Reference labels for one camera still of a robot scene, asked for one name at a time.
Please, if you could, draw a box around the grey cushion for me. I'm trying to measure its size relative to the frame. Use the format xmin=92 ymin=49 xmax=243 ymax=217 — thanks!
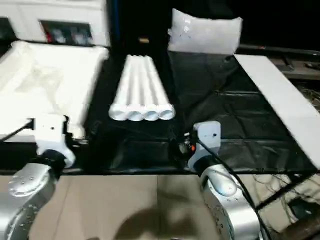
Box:
xmin=166 ymin=7 xmax=244 ymax=55

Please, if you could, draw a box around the black camera cable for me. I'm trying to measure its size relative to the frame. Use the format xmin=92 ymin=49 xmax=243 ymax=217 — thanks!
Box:
xmin=0 ymin=119 xmax=35 ymax=143
xmin=194 ymin=138 xmax=270 ymax=240

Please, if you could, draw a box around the white plastic table leg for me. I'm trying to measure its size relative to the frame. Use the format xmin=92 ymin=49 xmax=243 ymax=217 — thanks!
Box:
xmin=138 ymin=54 xmax=162 ymax=122
xmin=126 ymin=54 xmax=147 ymax=123
xmin=143 ymin=54 xmax=177 ymax=121
xmin=108 ymin=54 xmax=138 ymax=121

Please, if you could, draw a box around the white plastic table top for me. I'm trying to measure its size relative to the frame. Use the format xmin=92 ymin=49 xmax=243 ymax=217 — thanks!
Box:
xmin=0 ymin=40 xmax=110 ymax=145

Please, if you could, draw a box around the black left camera cable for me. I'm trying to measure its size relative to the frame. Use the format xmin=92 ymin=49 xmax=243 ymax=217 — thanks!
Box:
xmin=0 ymin=119 xmax=35 ymax=143

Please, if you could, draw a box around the white flat board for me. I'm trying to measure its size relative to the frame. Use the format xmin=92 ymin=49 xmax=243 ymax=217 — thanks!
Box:
xmin=234 ymin=54 xmax=320 ymax=173

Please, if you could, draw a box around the black right camera cable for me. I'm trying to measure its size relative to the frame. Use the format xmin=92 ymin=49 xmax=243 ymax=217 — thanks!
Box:
xmin=194 ymin=138 xmax=270 ymax=240

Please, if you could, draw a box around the white cabinet with glass doors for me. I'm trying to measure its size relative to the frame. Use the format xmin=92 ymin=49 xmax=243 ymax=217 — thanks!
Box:
xmin=0 ymin=0 xmax=111 ymax=48

